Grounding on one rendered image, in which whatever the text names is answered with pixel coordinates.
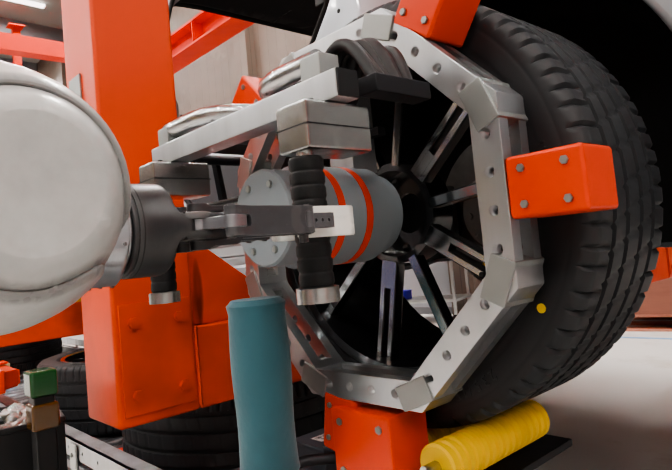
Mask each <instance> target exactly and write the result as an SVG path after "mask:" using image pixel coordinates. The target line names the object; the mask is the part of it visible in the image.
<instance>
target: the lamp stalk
mask: <svg viewBox="0 0 672 470"><path fill-rule="evenodd" d="M53 401H55V396H54V395H50V396H45V397H40V398H36V399H31V398H29V403H30V404H32V405H39V404H44V403H48V402H53ZM31 438H32V455H33V470H59V459H58V443H57V427H55V428H52V429H48V430H44V431H40V432H32V431H31Z"/></svg>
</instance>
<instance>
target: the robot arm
mask: <svg viewBox="0 0 672 470"><path fill-rule="evenodd" d="M218 212H223V213H224V214H223V213H218ZM354 234H355V229H354V218H353V208H352V206H351V205H341V206H313V205H309V204H304V205H235V204H234V203H228V205H212V206H211V205H209V204H207V203H190V204H186V207H175V205H174V203H173V200H172V198H171V196H170V194H169V193H168V192H167V191H166V190H165V189H164V188H163V187H161V186H160V185H157V184H130V177H129V172H128V168H127V164H126V160H125V158H124V155H123V152H122V150H121V147H120V145H119V143H118V141H117V139H116V138H115V136H114V134H113V133H112V131H111V130H110V128H109V127H108V125H107V124H106V122H105V121H104V120H103V119H102V118H101V116H100V115H99V114H98V113H97V112H96V111H95V110H94V109H93V108H92V107H91V106H90V105H89V104H88V103H87V102H85V101H84V100H83V99H82V98H80V97H79V96H78V95H77V94H75V93H74V92H73V91H71V90H70V89H68V88H67V87H65V86H64V85H62V84H60V83H59V82H57V81H55V80H53V79H51V78H49V77H47V76H45V75H43V74H41V73H38V72H36V71H33V70H30V69H28V68H25V67H22V66H19V65H15V64H12V63H8V62H4V61H0V336H1V335H6V334H10V333H13V332H17V331H20V330H23V329H26V328H29V327H31V326H34V325H36V324H39V323H41V322H43V321H45V320H47V319H49V318H51V317H53V316H55V315H57V314H58V313H60V312H62V311H63V310H65V309H66V308H68V307H69V306H71V305H72V304H74V303H75V302H76V301H78V300H79V299H80V298H81V297H82V296H83V295H84V294H86V293H87V292H88V291H91V288H98V289H102V287H110V288H114V286H116V285H117V284H118V282H119V281H120V279H123V280H124V279H134V278H144V277H155V276H160V275H162V274H164V273H166V272H167V271H168V270H169V269H170V267H171V266H172V264H173V262H174V260H175V257H176V254H177V253H187V252H195V251H200V250H208V249H211V248H216V247H218V246H228V245H236V244H239V243H241V242H246V243H251V242H253V241H256V240H260V241H267V240H269V239H270V237H272V241H273V242H279V241H294V240H295V235H298V237H299V243H304V242H309V238H313V237H329V236H344V235H354Z"/></svg>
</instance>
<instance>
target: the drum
mask: <svg viewBox="0 0 672 470"><path fill-rule="evenodd" d="M323 172H324V173H325V184H324V185H325V187H326V193H327V196H326V200H327V204H328V206H341V205H351V206H352V208H353V218H354V229H355V234H354V235H344V236H331V239H330V243H331V246H332V254H331V257H332V258H333V265H340V264H347V263H356V262H364V261H369V260H371V259H373V258H375V257H377V256H378V255H379V254H380V253H381V252H384V251H386V250H387V249H389V248H390V247H391V246H392V245H393V244H394V243H395V241H396V240H397V238H398V236H399V234H400V231H401V228H402V223H403V207H402V202H401V199H400V196H399V194H398V192H397V190H396V189H395V187H394V186H393V185H392V184H391V183H390V182H389V181H388V180H386V179H385V178H383V177H380V176H378V175H377V174H375V173H374V172H372V171H370V170H368V169H354V168H344V167H324V169H323ZM289 176H290V172H289V168H288V166H287V167H285V168H283V169H281V170H280V169H260V170H257V171H255V172H254V173H252V174H251V175H250V176H249V177H248V179H247V180H246V182H245V183H244V185H243V187H242V189H241V191H240V194H239V198H238V202H237V205H292V203H293V201H292V199H291V186H290V179H289ZM241 245H242V247H243V249H244V251H245V252H246V254H247V255H248V257H249V258H250V259H251V260H252V261H253V262H254V263H255V264H257V265H259V266H261V267H264V268H269V267H279V266H286V267H288V268H291V269H298V268H297V261H298V258H297V256H296V246H297V244H296V242H295V240H294V241H279V242H273V241H272V237H270V239H269V240H267V241H260V240H256V241H253V242H251V243H246V242H241Z"/></svg>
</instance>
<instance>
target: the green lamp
mask: <svg viewBox="0 0 672 470"><path fill-rule="evenodd" d="M23 375H24V391H25V396H27V397H29V398H31V399H36V398H40V397H45V396H50V395H54V394H57V393H58V379H57V370H56V369H55V368H52V367H43V368H38V369H33V370H27V371H25V372H24V374H23Z"/></svg>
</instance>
